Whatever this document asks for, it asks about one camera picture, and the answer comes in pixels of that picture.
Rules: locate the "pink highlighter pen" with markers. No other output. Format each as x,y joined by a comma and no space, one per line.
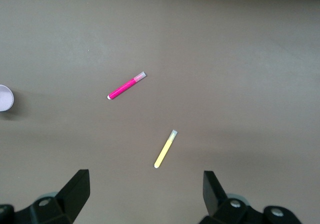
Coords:
125,86

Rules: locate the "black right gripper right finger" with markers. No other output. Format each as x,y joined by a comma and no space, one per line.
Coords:
217,204

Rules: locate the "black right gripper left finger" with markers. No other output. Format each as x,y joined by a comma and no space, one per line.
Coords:
72,196

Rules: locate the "yellow highlighter pen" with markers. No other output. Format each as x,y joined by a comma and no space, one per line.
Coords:
163,152

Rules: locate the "pink plastic pen holder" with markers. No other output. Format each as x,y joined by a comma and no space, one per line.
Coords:
5,97

